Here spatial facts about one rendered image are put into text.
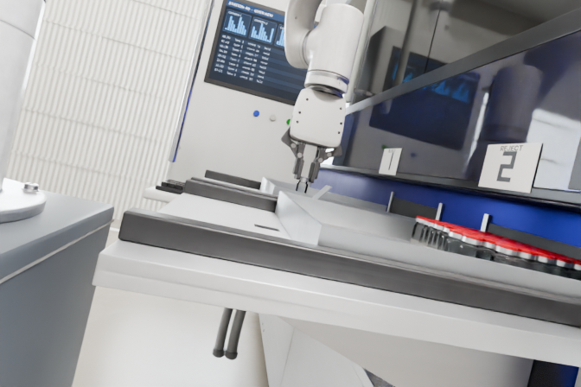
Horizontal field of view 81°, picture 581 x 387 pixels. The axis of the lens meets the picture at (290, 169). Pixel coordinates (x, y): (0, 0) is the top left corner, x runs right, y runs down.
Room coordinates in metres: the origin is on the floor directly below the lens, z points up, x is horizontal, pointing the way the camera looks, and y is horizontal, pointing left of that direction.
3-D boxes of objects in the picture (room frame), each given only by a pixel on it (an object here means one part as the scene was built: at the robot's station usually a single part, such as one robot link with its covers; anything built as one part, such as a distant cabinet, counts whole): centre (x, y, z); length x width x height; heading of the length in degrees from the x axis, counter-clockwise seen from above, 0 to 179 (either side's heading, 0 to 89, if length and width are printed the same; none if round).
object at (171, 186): (1.05, 0.17, 0.82); 0.40 x 0.14 x 0.02; 98
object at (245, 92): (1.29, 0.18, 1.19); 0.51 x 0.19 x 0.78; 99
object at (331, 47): (0.67, -0.03, 1.21); 0.09 x 0.08 x 0.13; 50
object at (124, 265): (0.58, -0.08, 0.87); 0.70 x 0.48 x 0.02; 9
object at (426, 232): (0.43, -0.22, 0.90); 0.18 x 0.02 x 0.05; 9
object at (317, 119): (0.67, -0.03, 1.06); 0.10 x 0.07 x 0.11; 99
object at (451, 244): (0.39, -0.21, 0.90); 0.02 x 0.02 x 0.05
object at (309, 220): (0.42, -0.18, 0.90); 0.34 x 0.26 x 0.04; 99
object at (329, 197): (0.76, -0.13, 0.90); 0.34 x 0.26 x 0.04; 99
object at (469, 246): (0.37, -0.21, 0.90); 0.02 x 0.02 x 0.05
